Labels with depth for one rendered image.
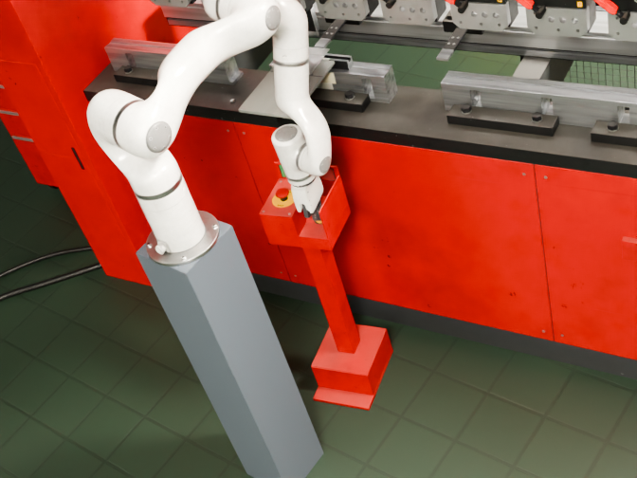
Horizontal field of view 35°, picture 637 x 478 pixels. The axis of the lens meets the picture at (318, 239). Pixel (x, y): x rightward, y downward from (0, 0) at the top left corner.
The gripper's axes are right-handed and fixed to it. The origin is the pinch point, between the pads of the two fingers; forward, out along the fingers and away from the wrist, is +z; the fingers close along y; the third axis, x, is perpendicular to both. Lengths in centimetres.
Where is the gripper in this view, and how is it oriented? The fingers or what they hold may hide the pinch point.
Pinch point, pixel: (317, 213)
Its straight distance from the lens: 282.7
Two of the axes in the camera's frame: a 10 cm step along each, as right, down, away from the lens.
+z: 2.6, 6.5, 7.2
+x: 9.1, 0.9, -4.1
